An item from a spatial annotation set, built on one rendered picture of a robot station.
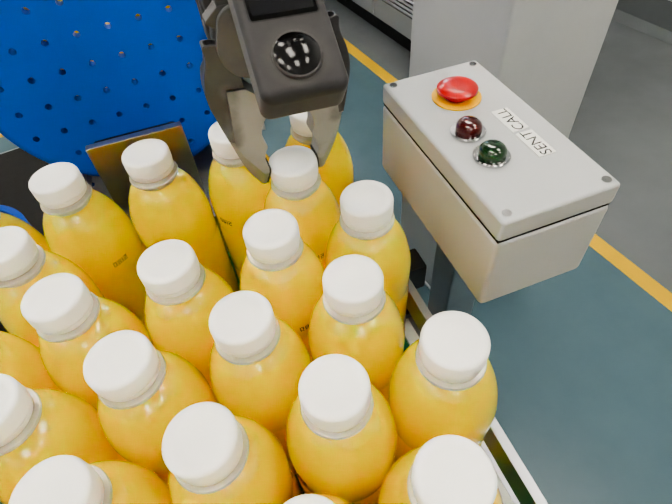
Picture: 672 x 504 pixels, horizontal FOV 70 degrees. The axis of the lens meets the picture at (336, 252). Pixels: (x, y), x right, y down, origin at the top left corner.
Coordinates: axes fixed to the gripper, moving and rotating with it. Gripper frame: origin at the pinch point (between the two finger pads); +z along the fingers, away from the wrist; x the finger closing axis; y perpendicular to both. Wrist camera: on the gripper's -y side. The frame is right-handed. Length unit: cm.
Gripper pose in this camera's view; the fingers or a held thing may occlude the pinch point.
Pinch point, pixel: (293, 166)
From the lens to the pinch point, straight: 39.5
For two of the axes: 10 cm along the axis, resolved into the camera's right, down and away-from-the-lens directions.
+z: 0.6, 6.4, 7.6
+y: -3.5, -7.0, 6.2
